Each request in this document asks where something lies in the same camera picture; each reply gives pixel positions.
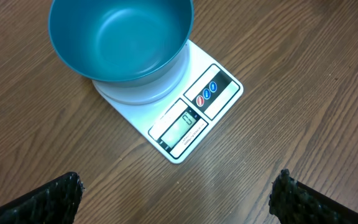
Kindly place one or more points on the blue bowl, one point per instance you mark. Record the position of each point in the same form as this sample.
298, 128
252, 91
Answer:
119, 40

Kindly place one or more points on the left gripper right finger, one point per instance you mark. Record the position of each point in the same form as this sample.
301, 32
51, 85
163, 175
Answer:
293, 202

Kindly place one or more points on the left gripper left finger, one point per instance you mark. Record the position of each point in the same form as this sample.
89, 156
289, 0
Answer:
54, 202

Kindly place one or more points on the white digital kitchen scale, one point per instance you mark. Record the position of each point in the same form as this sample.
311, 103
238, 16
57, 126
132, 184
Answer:
177, 111

